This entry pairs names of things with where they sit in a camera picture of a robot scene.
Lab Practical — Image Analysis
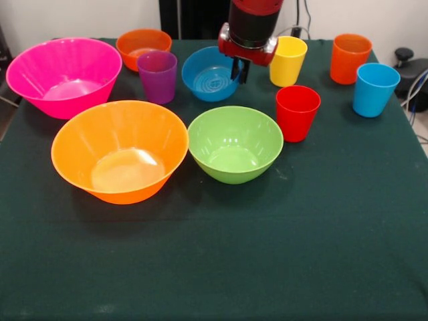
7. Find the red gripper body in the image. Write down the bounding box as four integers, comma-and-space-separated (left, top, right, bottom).
217, 36, 279, 68

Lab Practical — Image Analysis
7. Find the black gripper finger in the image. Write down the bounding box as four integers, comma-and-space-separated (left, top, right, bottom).
239, 60, 251, 85
230, 57, 241, 82

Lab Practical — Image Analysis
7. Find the blue bowl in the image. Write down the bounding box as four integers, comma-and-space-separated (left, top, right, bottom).
181, 45, 241, 102

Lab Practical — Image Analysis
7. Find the green bowl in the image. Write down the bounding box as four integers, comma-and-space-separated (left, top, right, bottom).
187, 106, 284, 185

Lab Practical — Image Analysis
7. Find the large orange bowl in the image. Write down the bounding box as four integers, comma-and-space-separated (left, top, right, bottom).
50, 100, 190, 205

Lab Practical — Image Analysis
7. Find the yellow cup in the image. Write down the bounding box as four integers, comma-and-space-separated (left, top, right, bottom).
269, 35, 308, 88

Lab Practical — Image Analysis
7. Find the red cup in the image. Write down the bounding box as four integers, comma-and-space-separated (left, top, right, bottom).
275, 85, 322, 144

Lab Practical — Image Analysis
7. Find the purple cup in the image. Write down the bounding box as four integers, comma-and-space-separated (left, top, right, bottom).
136, 50, 178, 105

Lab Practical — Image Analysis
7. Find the orange cup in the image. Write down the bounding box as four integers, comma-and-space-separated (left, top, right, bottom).
330, 33, 373, 86

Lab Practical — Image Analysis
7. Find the small dark orange bowl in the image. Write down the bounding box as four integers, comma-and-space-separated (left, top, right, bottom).
116, 28, 173, 73

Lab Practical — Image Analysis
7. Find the blue cup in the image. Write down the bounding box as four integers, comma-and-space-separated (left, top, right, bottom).
352, 63, 401, 118

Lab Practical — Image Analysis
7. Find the black round knob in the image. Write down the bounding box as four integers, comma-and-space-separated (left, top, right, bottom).
394, 47, 415, 69

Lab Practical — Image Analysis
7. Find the black round base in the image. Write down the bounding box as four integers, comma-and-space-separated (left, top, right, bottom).
396, 58, 428, 113

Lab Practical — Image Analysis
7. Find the dark green table cloth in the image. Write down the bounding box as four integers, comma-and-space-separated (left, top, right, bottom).
0, 37, 428, 321

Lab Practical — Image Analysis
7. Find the large pink bowl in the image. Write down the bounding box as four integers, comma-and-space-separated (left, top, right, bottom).
5, 37, 123, 120

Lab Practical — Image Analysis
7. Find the black equipment box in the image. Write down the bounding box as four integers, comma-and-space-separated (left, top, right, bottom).
0, 23, 14, 68

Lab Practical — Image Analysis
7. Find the black hanging cable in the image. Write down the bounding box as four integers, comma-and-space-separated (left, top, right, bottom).
302, 0, 314, 39

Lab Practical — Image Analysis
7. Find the white cable bundle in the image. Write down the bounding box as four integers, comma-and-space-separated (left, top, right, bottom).
400, 68, 428, 114

